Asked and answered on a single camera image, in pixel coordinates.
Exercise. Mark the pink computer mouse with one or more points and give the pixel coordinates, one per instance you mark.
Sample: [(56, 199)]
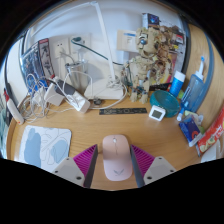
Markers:
[(115, 156)]

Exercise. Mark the metal cup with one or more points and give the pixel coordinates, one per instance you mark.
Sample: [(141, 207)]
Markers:
[(76, 68)]

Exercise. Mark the black ruler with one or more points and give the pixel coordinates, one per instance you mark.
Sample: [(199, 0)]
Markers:
[(123, 111)]

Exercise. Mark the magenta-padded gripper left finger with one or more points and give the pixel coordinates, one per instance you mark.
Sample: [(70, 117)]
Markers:
[(85, 160)]

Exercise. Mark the white desk lamp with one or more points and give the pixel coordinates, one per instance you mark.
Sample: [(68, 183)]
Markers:
[(103, 90)]

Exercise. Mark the colourful printed poster box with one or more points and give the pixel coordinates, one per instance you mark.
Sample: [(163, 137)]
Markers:
[(173, 36)]

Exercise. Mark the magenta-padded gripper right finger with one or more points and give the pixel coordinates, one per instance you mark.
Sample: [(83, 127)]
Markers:
[(143, 160)]

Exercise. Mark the white blue-grey printed mouse pad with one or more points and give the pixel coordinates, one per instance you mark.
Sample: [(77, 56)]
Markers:
[(43, 146)]

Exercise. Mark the teal bowl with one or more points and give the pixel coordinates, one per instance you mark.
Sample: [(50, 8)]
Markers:
[(165, 101)]

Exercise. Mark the yellow red chip can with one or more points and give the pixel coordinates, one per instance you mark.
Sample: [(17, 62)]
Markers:
[(211, 133)]

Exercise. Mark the clear blue spray bottle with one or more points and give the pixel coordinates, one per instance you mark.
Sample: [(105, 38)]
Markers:
[(193, 91)]

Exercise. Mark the white wall panel blue label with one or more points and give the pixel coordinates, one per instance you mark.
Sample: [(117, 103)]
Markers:
[(126, 40)]

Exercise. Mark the blue tissue packet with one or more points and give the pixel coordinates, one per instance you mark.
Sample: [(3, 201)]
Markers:
[(190, 130)]

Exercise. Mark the brown brick tree figure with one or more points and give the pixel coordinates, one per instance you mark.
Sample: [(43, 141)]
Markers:
[(143, 66)]

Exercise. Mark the small white desk clock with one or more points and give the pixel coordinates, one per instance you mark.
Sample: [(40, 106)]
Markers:
[(156, 113)]

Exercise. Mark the white wall socket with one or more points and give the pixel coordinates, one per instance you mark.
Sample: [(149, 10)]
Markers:
[(83, 45), (61, 48)]

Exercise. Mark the white printed mug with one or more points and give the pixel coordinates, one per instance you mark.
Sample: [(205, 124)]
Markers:
[(211, 153)]

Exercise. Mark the tall wooden cabinet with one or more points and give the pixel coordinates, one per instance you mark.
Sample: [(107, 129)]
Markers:
[(216, 83)]

